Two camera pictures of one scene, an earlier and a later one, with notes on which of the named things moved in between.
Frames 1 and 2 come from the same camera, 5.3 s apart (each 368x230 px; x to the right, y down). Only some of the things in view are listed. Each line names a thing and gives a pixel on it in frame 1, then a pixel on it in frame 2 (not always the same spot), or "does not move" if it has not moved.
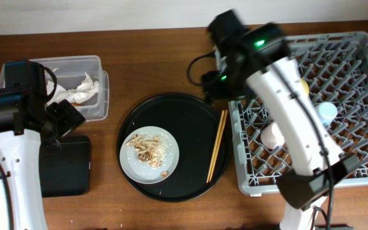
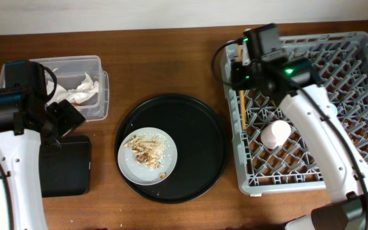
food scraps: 151,148 does not move
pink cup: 271,137 does not move
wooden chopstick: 216,144 to 241,92
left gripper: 69,115 does not move
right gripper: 216,89 to 234,71
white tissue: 87,87 does not move
